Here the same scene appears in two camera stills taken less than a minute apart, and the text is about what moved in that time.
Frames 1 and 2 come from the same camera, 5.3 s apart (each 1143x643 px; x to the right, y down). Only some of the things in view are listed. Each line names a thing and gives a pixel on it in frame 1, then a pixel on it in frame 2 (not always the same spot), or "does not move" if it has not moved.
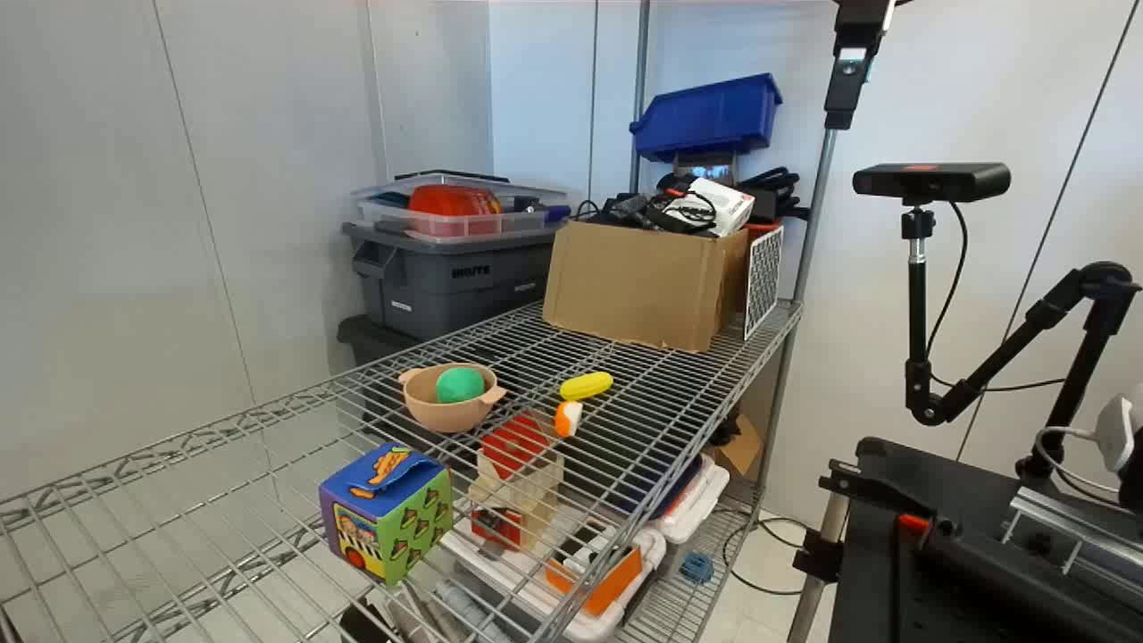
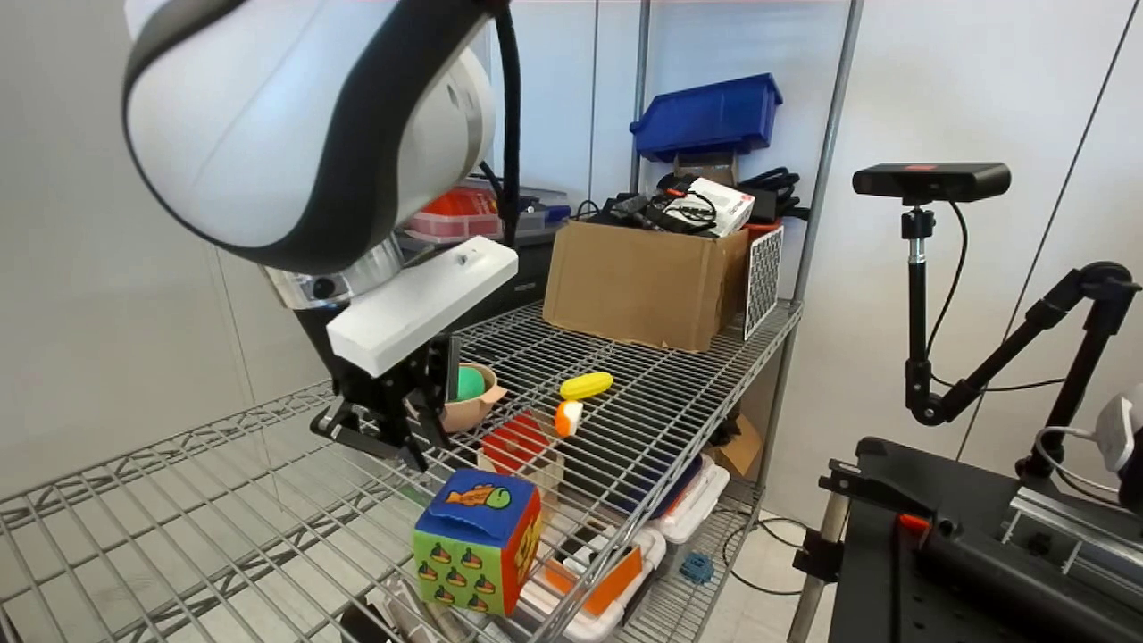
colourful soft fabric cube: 387,513 → 472,539
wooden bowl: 442,414 does not move
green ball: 458,383 does not move
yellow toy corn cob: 584,383 does not move
